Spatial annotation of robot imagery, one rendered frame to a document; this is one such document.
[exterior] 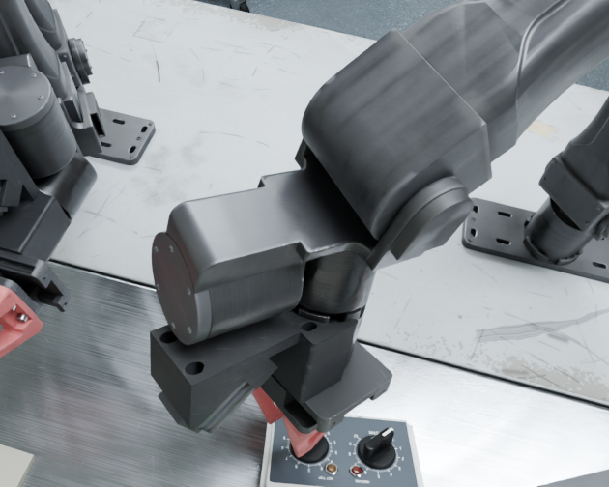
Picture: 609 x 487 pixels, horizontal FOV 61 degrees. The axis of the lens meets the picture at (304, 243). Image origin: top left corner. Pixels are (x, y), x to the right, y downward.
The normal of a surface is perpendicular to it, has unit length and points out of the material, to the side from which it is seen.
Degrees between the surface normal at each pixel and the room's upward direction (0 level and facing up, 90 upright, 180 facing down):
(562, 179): 100
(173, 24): 0
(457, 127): 29
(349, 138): 51
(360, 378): 24
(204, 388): 74
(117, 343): 0
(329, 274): 65
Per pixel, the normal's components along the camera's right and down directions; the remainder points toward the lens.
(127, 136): 0.07, -0.52
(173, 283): -0.81, 0.22
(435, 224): 0.48, 0.76
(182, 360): 0.15, -0.82
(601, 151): -0.87, 0.47
